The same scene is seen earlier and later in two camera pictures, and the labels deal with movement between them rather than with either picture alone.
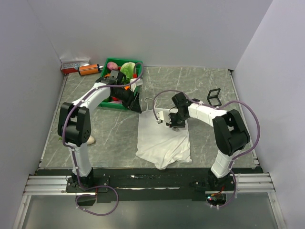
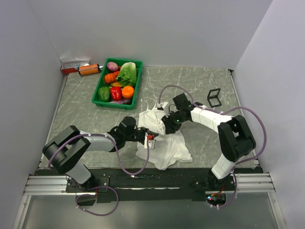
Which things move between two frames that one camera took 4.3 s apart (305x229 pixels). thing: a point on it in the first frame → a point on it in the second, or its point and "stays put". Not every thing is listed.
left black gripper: (133, 103) → (145, 130)
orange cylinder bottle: (89, 69) stays put
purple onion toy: (112, 66) stays put
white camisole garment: (159, 145) stays put
